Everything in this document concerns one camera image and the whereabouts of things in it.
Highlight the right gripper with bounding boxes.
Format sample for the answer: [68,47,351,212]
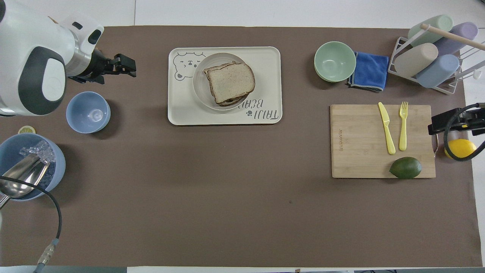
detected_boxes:
[463,109,485,137]

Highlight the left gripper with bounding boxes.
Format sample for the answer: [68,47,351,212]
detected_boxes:
[85,49,114,85]

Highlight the white round plate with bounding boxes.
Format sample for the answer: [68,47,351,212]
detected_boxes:
[192,52,256,111]

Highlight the yellow lemon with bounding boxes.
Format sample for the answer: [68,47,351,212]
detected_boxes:
[444,138,477,160]

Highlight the light blue bowl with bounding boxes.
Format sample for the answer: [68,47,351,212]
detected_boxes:
[66,91,111,134]

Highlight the blue cup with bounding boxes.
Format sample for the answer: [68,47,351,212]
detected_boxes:
[416,54,460,89]

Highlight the yellow plastic fork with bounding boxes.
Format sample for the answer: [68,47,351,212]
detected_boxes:
[398,101,409,152]

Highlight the green avocado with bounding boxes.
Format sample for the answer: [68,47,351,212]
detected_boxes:
[389,156,422,180]

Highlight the beige cup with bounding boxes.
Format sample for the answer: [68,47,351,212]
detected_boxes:
[394,42,439,78]

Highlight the purple cup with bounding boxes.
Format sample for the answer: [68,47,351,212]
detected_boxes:
[432,22,479,57]

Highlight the yellow plastic knife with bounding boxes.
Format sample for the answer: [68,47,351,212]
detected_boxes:
[377,102,396,155]

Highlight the cream tray with bear print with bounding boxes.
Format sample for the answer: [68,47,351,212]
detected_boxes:
[167,46,283,126]

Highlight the wooden rod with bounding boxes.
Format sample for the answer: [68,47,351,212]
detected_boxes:
[419,23,485,50]

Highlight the clear ice cubes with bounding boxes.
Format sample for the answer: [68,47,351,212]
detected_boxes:
[19,140,57,164]

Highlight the green cup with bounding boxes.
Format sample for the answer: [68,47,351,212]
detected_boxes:
[408,14,454,47]

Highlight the blue ice bucket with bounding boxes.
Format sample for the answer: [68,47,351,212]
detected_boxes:
[0,133,66,202]

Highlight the wooden cutting board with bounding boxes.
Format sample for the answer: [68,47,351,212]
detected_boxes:
[330,104,437,179]

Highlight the blue cloth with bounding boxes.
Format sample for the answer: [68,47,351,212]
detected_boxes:
[347,51,390,93]

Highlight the bread slice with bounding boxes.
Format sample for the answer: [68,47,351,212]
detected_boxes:
[207,63,256,104]
[203,61,247,107]

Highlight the silver metal scoop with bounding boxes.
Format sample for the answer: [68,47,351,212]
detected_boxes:
[0,153,50,210]

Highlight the green bowl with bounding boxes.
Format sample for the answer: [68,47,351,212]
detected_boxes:
[313,41,357,83]

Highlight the black cable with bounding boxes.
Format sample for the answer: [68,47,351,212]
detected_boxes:
[443,103,485,162]
[0,176,63,273]

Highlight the white wire cup rack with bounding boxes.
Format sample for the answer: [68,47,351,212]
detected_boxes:
[388,24,485,95]

